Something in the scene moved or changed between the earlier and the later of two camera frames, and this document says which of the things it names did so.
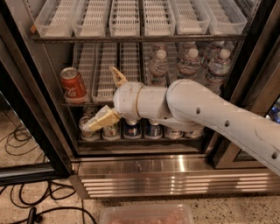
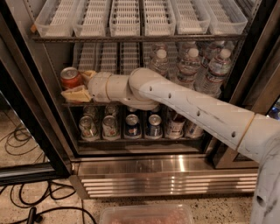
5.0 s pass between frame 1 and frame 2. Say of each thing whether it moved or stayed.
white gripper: moved
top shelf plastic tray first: stayed
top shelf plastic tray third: stayed
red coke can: stayed
